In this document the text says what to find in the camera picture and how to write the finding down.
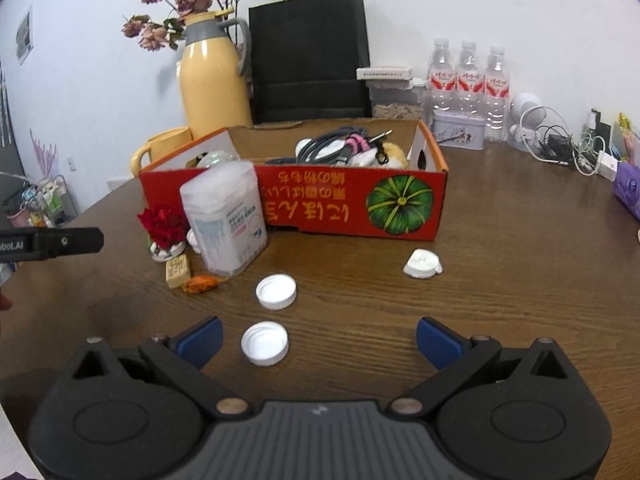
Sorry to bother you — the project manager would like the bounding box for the black green bottle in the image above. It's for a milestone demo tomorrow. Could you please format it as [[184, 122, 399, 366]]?
[[582, 108, 614, 154]]

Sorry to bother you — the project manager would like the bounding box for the small beige block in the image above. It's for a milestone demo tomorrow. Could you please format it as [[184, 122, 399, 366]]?
[[165, 254, 194, 289]]

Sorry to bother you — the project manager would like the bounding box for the red label water bottle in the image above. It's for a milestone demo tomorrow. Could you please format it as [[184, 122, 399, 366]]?
[[454, 40, 486, 117], [481, 45, 512, 143], [426, 37, 458, 114]]

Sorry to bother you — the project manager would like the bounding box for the purple packet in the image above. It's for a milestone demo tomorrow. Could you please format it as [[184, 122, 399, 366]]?
[[612, 160, 640, 222]]

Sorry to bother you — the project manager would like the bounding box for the white bottle cap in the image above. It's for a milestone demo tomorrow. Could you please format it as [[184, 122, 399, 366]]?
[[255, 274, 297, 311], [241, 321, 290, 367]]

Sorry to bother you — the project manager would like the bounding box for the tangle of chargers and cables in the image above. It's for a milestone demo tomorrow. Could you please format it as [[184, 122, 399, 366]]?
[[520, 105, 603, 177]]

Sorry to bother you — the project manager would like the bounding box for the red flower ornament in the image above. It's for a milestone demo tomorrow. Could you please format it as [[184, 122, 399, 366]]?
[[137, 205, 202, 264]]

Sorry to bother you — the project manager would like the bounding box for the yellow snack packet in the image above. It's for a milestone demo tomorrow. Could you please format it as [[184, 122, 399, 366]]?
[[617, 112, 640, 166]]

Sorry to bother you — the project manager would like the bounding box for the flat white box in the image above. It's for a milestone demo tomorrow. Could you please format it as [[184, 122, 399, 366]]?
[[356, 65, 415, 82]]

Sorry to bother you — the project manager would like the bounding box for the white astronaut gadget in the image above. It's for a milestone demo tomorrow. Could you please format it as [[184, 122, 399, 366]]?
[[507, 92, 552, 154]]

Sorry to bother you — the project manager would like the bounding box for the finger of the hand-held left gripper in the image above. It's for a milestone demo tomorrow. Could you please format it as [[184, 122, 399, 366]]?
[[30, 227, 105, 261]]

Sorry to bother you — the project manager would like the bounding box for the black paper bag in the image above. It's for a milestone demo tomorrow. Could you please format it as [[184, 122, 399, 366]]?
[[248, 0, 373, 124]]

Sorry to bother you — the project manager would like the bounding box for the wall notice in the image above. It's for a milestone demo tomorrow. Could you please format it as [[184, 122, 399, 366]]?
[[15, 4, 34, 66]]

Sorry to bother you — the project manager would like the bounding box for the small orange toy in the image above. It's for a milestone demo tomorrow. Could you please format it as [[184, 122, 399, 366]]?
[[181, 274, 231, 295]]

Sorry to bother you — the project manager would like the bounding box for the clear seed container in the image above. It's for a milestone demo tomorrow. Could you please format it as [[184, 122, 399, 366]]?
[[369, 77, 429, 122]]

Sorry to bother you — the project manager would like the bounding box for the yellow mug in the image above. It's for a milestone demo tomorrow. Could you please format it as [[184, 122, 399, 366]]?
[[131, 126, 195, 176]]

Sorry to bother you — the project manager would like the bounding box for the red pumpkin print cardboard box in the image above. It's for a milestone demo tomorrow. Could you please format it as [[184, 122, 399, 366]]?
[[138, 119, 449, 241]]

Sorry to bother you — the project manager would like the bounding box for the black power adapter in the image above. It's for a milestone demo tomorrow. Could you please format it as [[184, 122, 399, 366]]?
[[542, 132, 574, 162]]

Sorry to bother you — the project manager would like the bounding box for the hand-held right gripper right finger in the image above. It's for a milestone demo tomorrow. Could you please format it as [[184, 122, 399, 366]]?
[[387, 316, 571, 420]]

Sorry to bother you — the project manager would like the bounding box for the printed grey tin box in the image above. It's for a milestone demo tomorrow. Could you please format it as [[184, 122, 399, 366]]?
[[431, 109, 486, 152]]

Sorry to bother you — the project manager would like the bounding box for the iridescent glitter plastic bag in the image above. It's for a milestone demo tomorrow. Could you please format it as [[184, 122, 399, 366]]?
[[196, 150, 236, 170]]

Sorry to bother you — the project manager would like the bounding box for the wire storage rack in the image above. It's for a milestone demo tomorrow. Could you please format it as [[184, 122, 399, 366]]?
[[0, 175, 81, 233]]

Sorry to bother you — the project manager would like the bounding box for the purple flower wall decal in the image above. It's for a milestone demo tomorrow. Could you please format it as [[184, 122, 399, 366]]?
[[29, 129, 62, 181]]

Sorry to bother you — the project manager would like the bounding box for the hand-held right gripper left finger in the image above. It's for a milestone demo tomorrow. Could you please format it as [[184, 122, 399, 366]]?
[[72, 316, 254, 420]]

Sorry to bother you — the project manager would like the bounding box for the dried rose bouquet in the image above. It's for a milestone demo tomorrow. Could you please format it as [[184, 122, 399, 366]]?
[[121, 0, 242, 53]]

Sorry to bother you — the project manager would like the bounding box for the yellow thermos jug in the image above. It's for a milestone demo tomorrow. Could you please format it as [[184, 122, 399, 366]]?
[[179, 7, 253, 139]]

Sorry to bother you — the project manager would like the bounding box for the white charger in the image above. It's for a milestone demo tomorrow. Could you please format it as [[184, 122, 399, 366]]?
[[597, 152, 622, 182]]

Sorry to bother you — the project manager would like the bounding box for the white cotton swab container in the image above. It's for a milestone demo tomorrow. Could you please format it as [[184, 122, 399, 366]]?
[[179, 161, 269, 277]]

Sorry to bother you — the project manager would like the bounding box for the yellow plush toy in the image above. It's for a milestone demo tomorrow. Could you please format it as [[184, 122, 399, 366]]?
[[375, 141, 412, 169]]

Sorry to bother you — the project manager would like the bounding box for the black coiled cable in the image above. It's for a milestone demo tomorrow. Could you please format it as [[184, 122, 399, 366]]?
[[299, 127, 393, 166]]

